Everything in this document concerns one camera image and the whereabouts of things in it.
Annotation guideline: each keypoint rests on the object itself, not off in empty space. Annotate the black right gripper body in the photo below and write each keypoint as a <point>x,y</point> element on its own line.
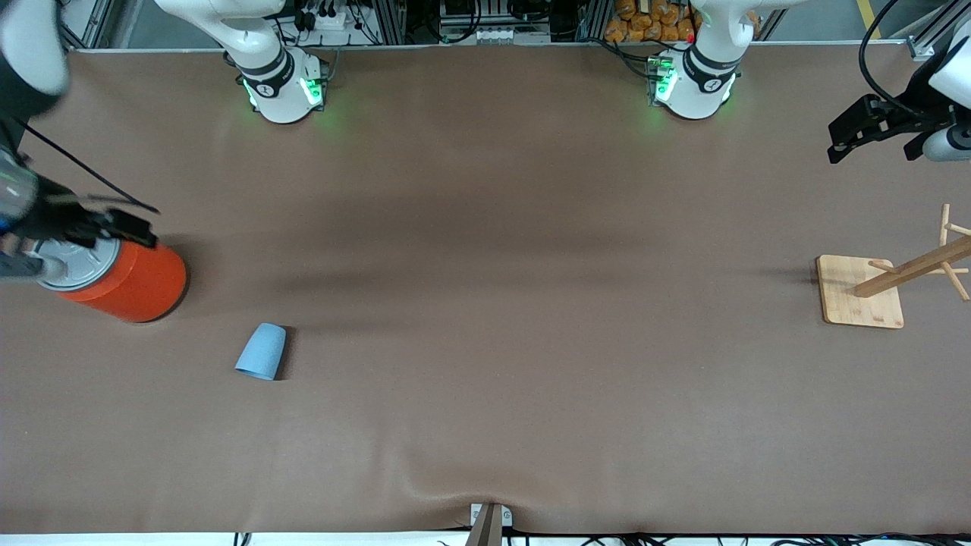
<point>53,216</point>

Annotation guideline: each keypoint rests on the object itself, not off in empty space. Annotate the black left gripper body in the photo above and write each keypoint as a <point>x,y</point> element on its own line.
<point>904,117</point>

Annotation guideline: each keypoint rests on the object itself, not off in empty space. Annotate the light blue plastic cup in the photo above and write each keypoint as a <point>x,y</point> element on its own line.
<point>262,353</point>

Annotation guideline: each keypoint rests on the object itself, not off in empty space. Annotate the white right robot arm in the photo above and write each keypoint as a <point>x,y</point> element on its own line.
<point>274,85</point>

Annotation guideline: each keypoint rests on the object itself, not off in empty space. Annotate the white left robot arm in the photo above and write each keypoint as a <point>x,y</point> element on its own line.
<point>694,83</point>

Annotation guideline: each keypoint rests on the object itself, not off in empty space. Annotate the orange can with grey lid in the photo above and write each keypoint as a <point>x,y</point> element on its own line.
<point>133,284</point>

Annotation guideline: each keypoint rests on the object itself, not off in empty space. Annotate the wooden mug tree rack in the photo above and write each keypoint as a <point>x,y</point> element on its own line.
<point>861,292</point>

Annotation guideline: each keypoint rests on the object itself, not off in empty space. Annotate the orange snack bags pile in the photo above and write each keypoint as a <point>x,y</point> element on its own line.
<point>645,23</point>

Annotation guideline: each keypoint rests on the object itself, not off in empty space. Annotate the white power strip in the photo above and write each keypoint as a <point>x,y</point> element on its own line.
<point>497,35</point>
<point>330,20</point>

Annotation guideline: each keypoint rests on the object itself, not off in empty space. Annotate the brown table cover mat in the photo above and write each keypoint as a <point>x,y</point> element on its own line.
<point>485,189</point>

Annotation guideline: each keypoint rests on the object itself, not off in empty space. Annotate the aluminium frame profile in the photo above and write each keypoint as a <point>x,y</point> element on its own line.
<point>87,23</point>
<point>592,20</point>
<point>388,21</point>
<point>937,34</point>

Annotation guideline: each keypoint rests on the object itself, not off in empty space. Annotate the grey metal table bracket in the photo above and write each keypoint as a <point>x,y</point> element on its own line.
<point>489,523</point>

